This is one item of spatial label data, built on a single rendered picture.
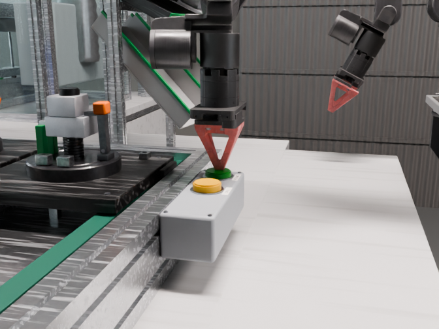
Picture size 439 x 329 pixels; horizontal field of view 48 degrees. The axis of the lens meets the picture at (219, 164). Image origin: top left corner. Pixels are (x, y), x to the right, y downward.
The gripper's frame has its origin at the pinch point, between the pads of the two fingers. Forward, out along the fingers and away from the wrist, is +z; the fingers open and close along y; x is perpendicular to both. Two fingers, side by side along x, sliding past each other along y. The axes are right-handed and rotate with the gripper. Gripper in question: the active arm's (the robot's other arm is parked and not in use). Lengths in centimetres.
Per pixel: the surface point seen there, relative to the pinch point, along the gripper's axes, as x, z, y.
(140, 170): -11.6, 0.9, 3.1
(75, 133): -19.9, -5.3, 7.0
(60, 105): -22.0, -9.3, 7.0
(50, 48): -79, -14, -87
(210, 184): 0.6, 0.6, 8.3
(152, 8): -18.1, -23.9, -22.0
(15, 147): -40.1, 1.0, -7.0
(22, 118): -93, 11, -87
